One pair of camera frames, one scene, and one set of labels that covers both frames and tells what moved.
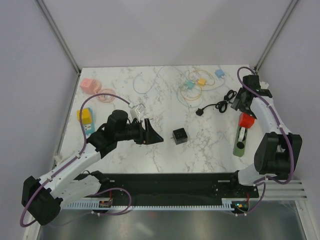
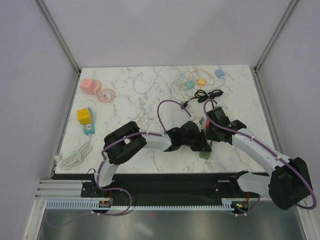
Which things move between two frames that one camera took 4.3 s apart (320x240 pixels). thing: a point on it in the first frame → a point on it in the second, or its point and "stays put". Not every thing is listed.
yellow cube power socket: (87, 116) stays put
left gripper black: (152, 137) → (202, 143)
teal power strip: (88, 128) stays put
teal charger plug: (190, 84) stays put
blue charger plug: (219, 73) stays put
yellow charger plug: (202, 81) stays put
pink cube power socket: (90, 86) stays put
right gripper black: (237, 104) → (209, 136)
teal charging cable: (186, 106) → (188, 87)
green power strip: (239, 147) → (204, 154)
